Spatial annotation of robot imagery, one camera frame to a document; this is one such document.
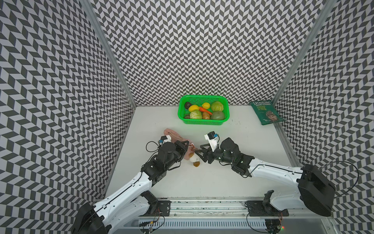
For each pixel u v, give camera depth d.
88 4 0.71
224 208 0.75
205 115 1.05
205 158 0.68
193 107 1.11
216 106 1.08
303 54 0.85
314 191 0.41
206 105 1.15
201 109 1.16
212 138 0.67
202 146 0.78
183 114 1.12
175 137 0.87
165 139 0.70
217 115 1.02
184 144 0.74
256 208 0.73
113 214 0.42
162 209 0.73
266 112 1.11
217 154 0.66
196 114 1.04
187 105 1.14
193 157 0.77
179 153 0.68
